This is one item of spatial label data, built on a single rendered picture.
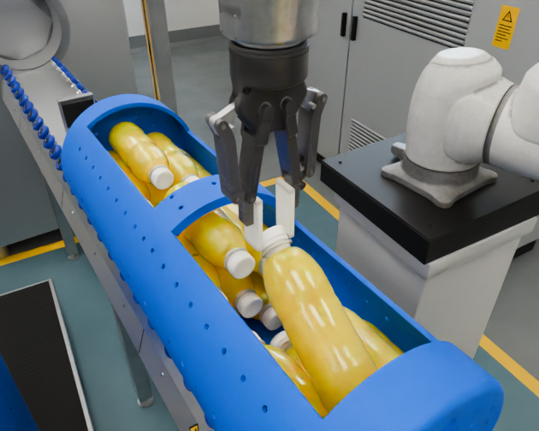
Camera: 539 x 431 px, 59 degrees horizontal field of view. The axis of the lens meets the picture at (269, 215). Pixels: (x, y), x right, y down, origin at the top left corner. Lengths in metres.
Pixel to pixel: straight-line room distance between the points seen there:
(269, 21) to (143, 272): 0.42
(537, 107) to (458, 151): 0.17
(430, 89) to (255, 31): 0.60
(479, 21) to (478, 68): 1.19
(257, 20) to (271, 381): 0.34
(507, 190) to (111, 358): 1.62
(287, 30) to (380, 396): 0.33
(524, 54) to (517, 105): 1.11
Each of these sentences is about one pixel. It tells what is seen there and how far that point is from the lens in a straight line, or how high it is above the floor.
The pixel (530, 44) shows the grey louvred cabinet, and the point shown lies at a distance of 2.03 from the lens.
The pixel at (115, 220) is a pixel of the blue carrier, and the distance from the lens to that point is 0.81.
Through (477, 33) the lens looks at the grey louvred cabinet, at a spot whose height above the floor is 1.10.
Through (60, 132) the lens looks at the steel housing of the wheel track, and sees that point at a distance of 1.72.
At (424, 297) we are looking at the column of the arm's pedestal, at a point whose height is 0.89.
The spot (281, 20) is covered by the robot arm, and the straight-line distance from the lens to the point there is 0.42.
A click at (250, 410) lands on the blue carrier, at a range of 0.53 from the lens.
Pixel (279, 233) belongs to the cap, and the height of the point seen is 1.27.
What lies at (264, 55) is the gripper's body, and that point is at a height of 1.49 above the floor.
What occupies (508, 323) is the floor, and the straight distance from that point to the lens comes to 2.40.
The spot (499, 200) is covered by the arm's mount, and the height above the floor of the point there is 1.07.
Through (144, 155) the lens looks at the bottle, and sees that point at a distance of 0.93.
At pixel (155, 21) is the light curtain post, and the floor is 1.22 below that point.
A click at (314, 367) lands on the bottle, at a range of 0.54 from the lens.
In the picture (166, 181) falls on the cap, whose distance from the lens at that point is 0.90.
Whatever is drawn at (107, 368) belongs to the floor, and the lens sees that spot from 2.12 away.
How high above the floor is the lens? 1.62
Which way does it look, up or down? 36 degrees down
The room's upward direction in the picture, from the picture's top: straight up
